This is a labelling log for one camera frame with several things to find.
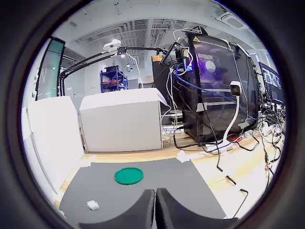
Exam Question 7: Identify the small white plastic terminal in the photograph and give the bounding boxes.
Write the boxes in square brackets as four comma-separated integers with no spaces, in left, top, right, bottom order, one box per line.
[86,199,100,211]

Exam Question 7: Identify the round green lid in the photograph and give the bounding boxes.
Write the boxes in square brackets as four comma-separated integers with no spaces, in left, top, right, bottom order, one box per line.
[114,167,144,186]

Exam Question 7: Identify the dark grey mat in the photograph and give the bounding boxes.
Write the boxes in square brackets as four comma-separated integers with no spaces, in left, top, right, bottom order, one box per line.
[58,157,227,225]

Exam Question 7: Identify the white tape piece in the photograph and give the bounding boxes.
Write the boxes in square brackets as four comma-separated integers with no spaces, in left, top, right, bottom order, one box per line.
[80,154,98,168]
[175,150,205,164]

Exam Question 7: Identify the white power strip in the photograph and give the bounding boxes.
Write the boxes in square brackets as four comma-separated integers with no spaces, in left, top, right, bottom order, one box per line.
[204,140,235,153]

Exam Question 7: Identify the black computer case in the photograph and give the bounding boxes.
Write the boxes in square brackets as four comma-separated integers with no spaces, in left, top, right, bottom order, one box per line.
[184,31,260,144]

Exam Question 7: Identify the white partition board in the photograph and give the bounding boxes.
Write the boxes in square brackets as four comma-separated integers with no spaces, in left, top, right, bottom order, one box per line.
[21,95,85,194]

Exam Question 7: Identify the blue shelf rack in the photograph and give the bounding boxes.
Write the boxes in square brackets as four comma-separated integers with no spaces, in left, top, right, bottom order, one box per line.
[100,65,128,94]

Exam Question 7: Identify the black monitor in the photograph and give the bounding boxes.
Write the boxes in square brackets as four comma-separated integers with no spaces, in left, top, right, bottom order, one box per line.
[152,53,189,110]

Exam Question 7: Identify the lit computer monitor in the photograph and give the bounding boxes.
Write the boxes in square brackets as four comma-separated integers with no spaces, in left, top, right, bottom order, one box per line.
[258,61,286,104]

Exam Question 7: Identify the dark glass panel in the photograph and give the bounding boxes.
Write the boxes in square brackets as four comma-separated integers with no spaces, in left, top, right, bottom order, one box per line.
[32,37,66,101]

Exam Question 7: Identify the black cable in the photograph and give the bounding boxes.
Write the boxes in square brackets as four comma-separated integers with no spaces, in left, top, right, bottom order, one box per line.
[216,140,249,219]

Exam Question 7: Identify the white cable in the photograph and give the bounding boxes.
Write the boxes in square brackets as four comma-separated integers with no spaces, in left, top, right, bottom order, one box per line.
[161,69,178,144]

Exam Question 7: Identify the white gooseneck camera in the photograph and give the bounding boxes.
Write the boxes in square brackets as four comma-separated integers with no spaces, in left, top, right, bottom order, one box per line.
[223,80,242,144]

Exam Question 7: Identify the blue cable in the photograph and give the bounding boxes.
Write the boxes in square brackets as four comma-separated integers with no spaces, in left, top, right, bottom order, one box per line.
[173,63,255,120]

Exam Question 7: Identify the white camera on boom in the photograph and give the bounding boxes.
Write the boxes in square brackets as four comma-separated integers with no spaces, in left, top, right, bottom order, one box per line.
[102,39,121,52]

